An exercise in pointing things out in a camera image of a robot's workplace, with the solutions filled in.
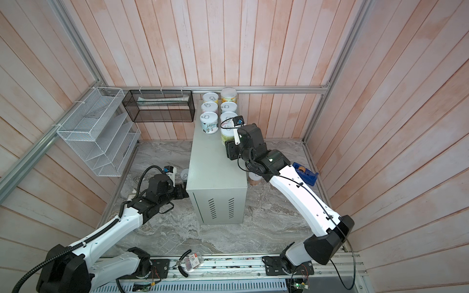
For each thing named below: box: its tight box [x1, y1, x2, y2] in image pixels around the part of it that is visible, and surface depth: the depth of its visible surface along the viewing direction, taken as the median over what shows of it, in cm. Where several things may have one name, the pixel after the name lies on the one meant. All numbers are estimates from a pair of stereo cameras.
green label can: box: [220, 127, 235, 146], surface depth 70 cm
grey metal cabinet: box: [186, 101, 248, 225], surface depth 72 cm
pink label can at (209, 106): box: [200, 101, 219, 113], surface depth 80 cm
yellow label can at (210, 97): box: [202, 92, 219, 104], surface depth 84 cm
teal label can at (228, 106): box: [220, 101, 238, 114], surface depth 80 cm
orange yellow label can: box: [220, 87, 238, 104], surface depth 82 cm
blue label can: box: [199, 111, 219, 135], surface depth 75 cm
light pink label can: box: [219, 111, 239, 131], surface depth 75 cm
